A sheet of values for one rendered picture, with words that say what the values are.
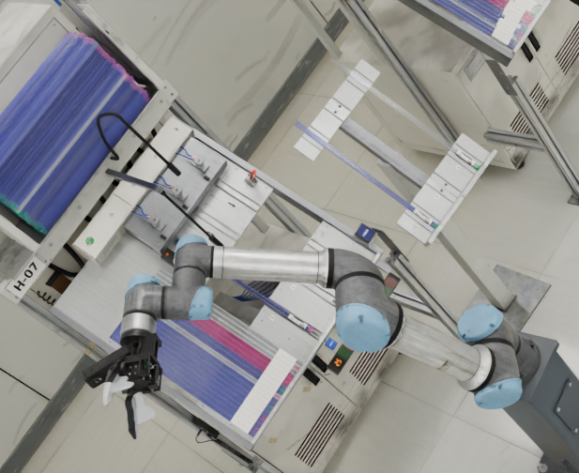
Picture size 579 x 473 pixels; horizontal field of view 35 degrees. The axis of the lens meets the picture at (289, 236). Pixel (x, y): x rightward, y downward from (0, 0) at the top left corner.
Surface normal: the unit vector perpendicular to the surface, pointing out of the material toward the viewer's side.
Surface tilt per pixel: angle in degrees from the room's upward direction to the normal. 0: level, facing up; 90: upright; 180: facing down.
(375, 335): 83
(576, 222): 0
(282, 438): 90
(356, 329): 84
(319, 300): 43
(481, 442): 0
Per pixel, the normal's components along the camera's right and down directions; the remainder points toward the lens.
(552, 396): 0.67, 0.12
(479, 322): -0.56, -0.65
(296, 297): 0.00, -0.27
